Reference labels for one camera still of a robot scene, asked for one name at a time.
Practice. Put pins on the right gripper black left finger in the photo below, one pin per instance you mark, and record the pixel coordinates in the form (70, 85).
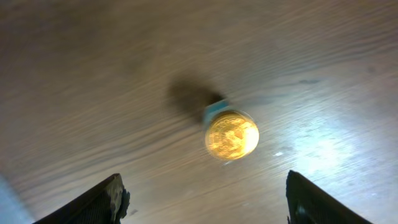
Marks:
(105, 203)

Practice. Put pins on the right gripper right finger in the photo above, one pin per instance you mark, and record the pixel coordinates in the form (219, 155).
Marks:
(309, 204)

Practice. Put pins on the small jar gold lid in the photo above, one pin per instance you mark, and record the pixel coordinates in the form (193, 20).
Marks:
(230, 133)

